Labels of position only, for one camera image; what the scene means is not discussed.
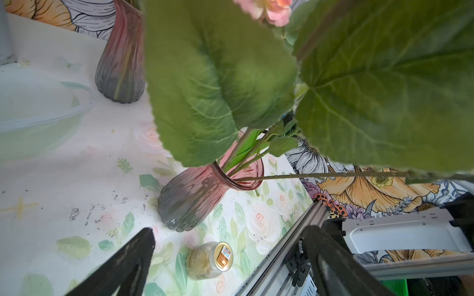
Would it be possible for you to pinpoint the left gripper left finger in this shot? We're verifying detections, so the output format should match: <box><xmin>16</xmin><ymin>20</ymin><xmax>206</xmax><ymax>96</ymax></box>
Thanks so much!
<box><xmin>68</xmin><ymin>228</ymin><xmax>156</xmax><ymax>296</ymax></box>

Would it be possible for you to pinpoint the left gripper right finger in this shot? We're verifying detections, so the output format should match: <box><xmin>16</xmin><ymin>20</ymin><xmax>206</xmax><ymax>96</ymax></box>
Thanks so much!
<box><xmin>301</xmin><ymin>225</ymin><xmax>393</xmax><ymax>296</ymax></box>

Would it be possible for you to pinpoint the aluminium rail frame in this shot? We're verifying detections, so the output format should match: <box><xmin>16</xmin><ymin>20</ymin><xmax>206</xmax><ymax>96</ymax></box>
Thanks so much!
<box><xmin>235</xmin><ymin>201</ymin><xmax>474</xmax><ymax>296</ymax></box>

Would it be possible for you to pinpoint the floral table mat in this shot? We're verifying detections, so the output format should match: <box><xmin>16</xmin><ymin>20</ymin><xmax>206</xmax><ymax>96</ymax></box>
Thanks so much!
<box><xmin>1</xmin><ymin>117</ymin><xmax>311</xmax><ymax>296</ymax></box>

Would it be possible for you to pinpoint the ribbed glass vase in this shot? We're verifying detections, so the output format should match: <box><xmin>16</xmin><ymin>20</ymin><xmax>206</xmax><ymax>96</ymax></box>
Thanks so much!
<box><xmin>95</xmin><ymin>1</ymin><xmax>145</xmax><ymax>104</ymax></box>
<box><xmin>158</xmin><ymin>143</ymin><xmax>264</xmax><ymax>232</ymax></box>

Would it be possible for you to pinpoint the upper sunflower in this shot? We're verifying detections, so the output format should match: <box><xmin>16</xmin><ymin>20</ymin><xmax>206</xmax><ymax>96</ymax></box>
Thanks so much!
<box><xmin>142</xmin><ymin>1</ymin><xmax>474</xmax><ymax>183</ymax></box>

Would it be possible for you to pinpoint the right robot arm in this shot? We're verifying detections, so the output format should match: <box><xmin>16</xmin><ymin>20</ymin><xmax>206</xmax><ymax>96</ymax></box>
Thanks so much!
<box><xmin>322</xmin><ymin>192</ymin><xmax>474</xmax><ymax>280</ymax></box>

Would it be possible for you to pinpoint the small glass spice jar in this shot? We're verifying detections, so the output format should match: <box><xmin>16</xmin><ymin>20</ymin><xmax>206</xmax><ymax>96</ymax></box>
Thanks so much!
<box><xmin>186</xmin><ymin>241</ymin><xmax>234</xmax><ymax>280</ymax></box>

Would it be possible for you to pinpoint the front ribbed glass vase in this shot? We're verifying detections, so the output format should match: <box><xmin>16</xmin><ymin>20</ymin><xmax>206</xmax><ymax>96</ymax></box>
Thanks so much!
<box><xmin>158</xmin><ymin>143</ymin><xmax>264</xmax><ymax>232</ymax></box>

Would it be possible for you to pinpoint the back ribbed glass vase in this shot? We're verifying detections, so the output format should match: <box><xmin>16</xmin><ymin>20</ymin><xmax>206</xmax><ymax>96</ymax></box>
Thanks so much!
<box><xmin>95</xmin><ymin>1</ymin><xmax>145</xmax><ymax>104</ymax></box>

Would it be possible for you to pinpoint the grey metal case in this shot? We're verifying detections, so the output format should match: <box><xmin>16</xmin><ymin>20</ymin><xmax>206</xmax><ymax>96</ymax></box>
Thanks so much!
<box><xmin>0</xmin><ymin>4</ymin><xmax>17</xmax><ymax>65</ymax></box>

